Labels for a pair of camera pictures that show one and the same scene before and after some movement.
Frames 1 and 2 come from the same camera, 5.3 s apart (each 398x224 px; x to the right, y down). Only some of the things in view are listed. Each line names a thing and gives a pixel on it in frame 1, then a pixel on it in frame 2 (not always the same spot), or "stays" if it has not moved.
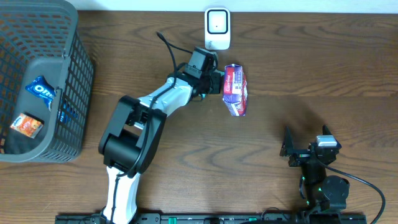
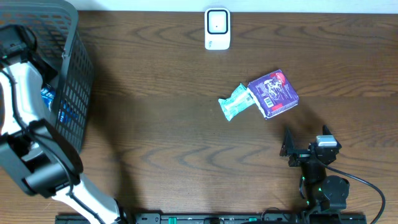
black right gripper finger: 326,130 stays
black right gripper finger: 288,146 stays
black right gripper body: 300,157 stays
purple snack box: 236,93 -> 273,93
